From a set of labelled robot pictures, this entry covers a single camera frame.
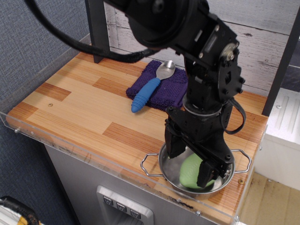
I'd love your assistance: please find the dark right vertical post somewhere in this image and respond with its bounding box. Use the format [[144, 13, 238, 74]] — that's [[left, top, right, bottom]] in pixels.
[[262, 0, 300, 116]]

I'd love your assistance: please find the white toy sink counter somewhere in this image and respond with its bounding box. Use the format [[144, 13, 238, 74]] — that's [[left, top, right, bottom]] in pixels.
[[254, 88, 300, 190]]

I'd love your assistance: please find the green plastic lime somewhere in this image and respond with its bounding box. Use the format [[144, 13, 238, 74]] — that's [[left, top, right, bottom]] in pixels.
[[179, 153, 203, 189]]

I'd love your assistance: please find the blue handled metal spoon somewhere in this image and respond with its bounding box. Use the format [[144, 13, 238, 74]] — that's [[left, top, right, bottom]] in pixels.
[[131, 60, 175, 113]]

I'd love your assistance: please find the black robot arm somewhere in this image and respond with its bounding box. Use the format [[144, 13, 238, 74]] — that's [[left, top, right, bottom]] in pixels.
[[109, 0, 246, 188]]

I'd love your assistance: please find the clear acrylic guard rail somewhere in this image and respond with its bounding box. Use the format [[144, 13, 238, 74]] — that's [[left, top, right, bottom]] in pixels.
[[0, 32, 269, 225]]

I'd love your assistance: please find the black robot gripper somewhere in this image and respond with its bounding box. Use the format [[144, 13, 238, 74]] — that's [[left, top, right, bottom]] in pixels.
[[165, 103, 233, 188]]

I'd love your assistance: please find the stainless steel pot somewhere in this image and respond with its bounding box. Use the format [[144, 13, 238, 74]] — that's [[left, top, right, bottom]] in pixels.
[[140, 145, 252, 200]]

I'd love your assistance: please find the silver dispenser button panel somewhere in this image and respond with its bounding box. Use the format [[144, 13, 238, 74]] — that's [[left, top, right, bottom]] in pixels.
[[96, 185, 154, 225]]

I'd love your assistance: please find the grey toy fridge cabinet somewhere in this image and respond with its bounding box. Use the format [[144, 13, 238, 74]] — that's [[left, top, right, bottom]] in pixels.
[[46, 146, 218, 225]]

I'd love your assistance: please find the purple folded rag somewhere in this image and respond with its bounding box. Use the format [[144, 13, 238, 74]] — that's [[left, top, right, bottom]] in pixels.
[[126, 60, 188, 111]]

